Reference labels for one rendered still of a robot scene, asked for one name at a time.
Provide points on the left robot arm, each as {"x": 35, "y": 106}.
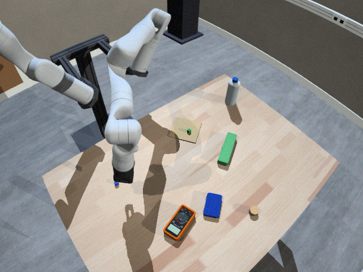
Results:
{"x": 136, "y": 50}

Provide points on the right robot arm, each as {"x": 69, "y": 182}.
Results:
{"x": 41, "y": 70}

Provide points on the orange digital multimeter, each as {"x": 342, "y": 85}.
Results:
{"x": 179, "y": 222}

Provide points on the tan square mat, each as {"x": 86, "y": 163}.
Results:
{"x": 180, "y": 127}

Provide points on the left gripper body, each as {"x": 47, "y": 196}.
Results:
{"x": 123, "y": 172}

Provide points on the green rectangular box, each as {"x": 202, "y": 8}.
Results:
{"x": 227, "y": 148}

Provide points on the grey bottle with blue cap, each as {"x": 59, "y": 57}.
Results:
{"x": 232, "y": 91}

